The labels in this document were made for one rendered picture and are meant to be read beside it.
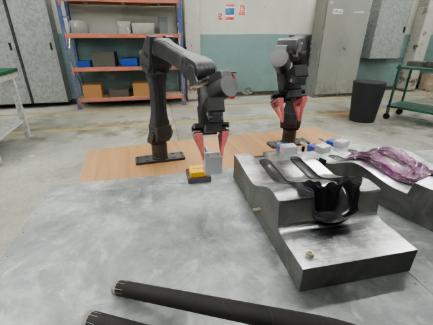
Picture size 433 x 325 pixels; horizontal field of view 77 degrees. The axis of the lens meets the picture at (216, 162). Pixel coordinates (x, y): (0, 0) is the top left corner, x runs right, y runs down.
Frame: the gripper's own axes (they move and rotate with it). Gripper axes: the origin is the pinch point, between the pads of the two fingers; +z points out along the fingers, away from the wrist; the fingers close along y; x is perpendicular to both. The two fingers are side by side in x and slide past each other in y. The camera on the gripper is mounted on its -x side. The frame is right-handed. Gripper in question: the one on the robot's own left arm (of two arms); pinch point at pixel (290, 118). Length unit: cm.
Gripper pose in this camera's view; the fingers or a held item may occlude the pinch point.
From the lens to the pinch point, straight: 96.5
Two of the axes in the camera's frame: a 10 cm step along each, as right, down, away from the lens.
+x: -1.8, 0.9, 9.8
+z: 1.0, 9.9, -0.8
